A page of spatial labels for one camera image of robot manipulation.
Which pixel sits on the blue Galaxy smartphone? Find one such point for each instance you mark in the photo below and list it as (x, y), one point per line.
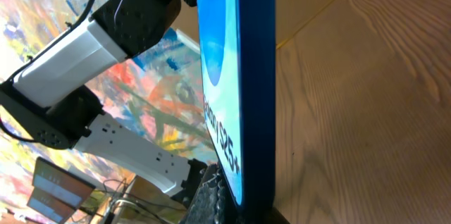
(238, 53)

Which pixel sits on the dark tablet screens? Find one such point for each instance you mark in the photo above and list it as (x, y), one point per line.
(57, 194)

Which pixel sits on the colourful painted board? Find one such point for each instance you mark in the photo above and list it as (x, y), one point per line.
(157, 95)

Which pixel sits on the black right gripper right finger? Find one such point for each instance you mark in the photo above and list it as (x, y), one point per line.
(275, 217)

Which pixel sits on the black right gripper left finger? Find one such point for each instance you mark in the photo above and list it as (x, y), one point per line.
(212, 203)

